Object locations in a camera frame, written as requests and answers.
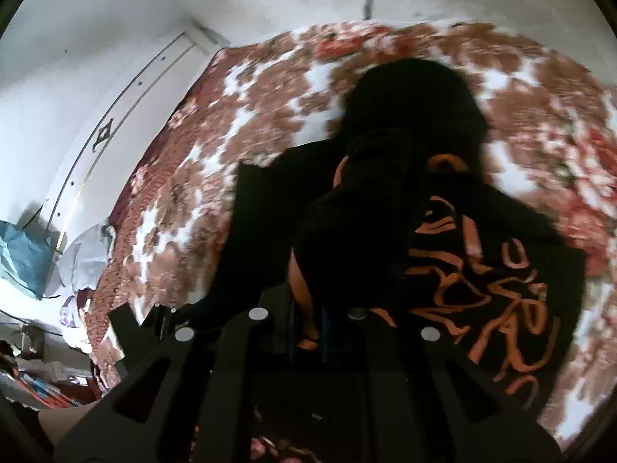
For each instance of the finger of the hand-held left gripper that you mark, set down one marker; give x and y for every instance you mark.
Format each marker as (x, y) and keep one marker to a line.
(127, 333)

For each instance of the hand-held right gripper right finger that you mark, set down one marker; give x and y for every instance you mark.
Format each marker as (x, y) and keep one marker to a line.
(325, 337)

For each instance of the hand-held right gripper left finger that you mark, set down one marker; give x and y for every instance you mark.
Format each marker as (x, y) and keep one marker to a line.
(292, 335)

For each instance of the black garment with orange print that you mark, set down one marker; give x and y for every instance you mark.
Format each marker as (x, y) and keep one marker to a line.
(366, 231)

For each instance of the person's left forearm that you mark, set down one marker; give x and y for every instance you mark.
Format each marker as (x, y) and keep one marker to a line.
(62, 422)

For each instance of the white plastic bag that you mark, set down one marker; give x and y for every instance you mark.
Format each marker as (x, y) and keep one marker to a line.
(84, 255)

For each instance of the colourful clutter pile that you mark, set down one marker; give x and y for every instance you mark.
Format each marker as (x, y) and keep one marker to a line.
(29, 386)

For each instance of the blue plastic bag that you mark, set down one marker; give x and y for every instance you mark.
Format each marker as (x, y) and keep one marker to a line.
(19, 255)

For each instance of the white wardrobe door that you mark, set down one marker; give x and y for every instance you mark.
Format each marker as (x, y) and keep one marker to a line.
(96, 120)

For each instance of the floral blanket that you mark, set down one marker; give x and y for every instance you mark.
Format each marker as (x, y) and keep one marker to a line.
(250, 120)

